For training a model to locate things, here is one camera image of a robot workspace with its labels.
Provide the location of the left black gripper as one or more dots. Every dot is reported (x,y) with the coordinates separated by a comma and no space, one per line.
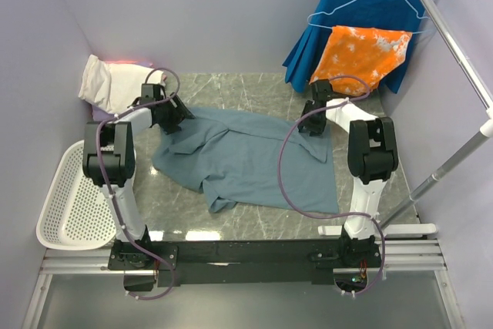
(179,114)

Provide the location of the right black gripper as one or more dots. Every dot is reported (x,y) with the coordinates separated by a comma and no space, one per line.
(316,129)

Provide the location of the grey-blue t shirt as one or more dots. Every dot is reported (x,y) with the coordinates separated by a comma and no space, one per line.
(244,157)

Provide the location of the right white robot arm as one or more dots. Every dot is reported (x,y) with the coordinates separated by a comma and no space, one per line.
(371,152)

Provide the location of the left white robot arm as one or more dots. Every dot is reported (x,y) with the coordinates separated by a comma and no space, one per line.
(109,160)

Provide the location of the orange white tie-dye cloth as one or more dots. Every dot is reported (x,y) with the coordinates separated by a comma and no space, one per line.
(355,60)

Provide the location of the white folded t shirt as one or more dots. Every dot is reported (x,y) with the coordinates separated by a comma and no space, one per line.
(98,75)

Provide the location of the pink folded t shirt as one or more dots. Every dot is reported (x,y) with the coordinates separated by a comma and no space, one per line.
(130,62)

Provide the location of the blue pleated skirt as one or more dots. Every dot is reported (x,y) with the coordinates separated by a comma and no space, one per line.
(305,55)

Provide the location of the white plastic laundry basket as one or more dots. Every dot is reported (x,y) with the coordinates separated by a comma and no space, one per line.
(75,214)

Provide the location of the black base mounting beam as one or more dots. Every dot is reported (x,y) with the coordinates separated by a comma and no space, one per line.
(243,262)

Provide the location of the light blue wire hanger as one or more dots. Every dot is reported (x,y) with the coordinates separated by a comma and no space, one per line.
(400,15)

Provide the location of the silver clothes rack frame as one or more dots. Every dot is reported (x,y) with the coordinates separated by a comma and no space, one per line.
(476,141)

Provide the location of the aluminium rail frame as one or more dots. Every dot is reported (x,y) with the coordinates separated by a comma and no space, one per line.
(401,255)

